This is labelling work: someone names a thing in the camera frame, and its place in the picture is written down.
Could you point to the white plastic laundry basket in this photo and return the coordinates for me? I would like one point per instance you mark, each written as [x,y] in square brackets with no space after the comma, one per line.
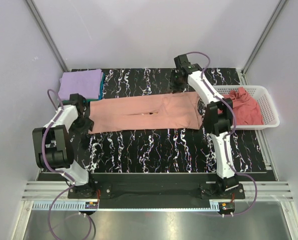
[263,98]

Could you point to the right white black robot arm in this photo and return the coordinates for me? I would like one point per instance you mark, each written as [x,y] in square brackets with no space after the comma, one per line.
[218,121]

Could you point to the white cable duct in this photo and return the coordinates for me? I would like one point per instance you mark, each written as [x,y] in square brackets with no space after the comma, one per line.
[59,205]
[214,205]

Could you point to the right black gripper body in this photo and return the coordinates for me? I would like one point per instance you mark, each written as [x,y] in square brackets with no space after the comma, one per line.
[175,84]

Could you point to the red crumpled t shirt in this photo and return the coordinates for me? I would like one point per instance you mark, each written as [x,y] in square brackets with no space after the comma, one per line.
[246,109]

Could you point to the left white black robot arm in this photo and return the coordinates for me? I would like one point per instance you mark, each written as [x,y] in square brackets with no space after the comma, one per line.
[53,148]

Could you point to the pink printed t shirt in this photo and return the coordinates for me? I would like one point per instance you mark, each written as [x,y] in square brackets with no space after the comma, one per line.
[147,112]

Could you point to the left white cable duct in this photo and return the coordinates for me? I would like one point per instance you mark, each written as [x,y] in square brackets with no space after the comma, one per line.
[59,205]

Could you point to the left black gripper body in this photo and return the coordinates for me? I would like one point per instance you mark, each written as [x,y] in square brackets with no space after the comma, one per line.
[80,125]

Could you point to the purple folded t shirt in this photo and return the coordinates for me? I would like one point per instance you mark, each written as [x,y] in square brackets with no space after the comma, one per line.
[79,83]

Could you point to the right white cable duct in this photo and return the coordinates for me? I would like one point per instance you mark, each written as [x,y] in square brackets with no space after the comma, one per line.
[214,205]

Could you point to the teal folded t shirt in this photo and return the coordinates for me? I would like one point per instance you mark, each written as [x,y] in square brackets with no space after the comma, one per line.
[101,87]

